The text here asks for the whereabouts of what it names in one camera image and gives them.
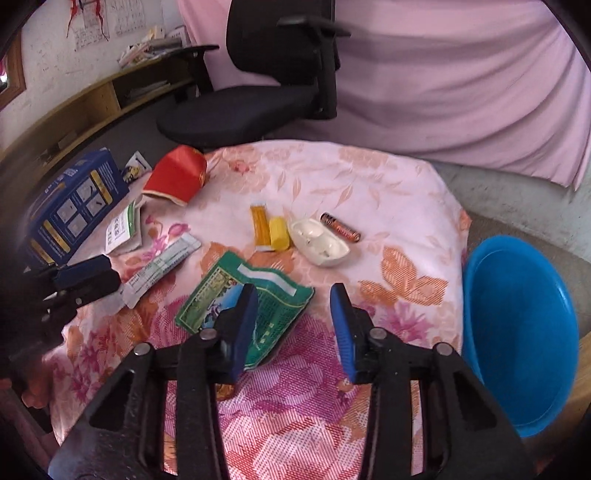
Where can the yellow cylindrical cap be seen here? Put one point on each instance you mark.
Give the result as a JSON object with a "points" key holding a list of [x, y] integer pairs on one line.
{"points": [[279, 237]]}

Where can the white green medicine box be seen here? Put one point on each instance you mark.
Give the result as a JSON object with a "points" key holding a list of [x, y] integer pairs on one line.
{"points": [[123, 234]]}

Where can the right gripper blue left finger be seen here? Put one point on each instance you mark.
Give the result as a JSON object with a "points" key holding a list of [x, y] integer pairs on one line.
{"points": [[238, 326]]}

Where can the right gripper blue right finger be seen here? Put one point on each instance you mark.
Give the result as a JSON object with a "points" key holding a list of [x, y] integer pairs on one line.
{"points": [[351, 328]]}

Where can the pink hanging sheet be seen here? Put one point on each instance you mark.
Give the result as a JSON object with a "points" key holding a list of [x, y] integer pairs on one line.
{"points": [[489, 84]]}

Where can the blue cardboard box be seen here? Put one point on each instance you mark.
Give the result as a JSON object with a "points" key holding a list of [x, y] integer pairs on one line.
{"points": [[69, 208]]}

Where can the brown battery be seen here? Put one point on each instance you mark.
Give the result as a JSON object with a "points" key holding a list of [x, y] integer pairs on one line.
{"points": [[340, 228]]}

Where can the small yellow picture card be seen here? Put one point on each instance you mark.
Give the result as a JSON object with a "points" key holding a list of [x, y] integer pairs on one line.
{"points": [[135, 168]]}

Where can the black office chair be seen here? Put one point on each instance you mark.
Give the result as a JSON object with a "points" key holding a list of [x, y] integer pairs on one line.
{"points": [[292, 46]]}

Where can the stack of books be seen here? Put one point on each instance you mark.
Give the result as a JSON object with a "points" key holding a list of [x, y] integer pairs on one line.
{"points": [[155, 44]]}

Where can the white earbud case half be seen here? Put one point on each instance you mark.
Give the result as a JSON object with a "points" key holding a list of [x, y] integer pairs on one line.
{"points": [[317, 243]]}

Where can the blue plastic bucket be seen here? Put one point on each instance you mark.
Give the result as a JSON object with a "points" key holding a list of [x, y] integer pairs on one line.
{"points": [[521, 334]]}

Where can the orange ointment tube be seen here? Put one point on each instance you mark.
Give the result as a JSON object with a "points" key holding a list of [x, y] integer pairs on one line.
{"points": [[261, 228]]}

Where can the wooden shelf desk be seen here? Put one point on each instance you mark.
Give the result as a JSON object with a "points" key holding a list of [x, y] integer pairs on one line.
{"points": [[55, 138]]}

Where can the red hanging tassel ornament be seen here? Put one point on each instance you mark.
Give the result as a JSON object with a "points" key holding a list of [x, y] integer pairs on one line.
{"points": [[92, 13]]}

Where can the long white sachet strip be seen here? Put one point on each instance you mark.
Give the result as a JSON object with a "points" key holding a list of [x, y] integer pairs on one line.
{"points": [[150, 274]]}

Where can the green printed sachet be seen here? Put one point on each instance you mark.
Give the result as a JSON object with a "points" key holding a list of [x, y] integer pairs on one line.
{"points": [[281, 302]]}

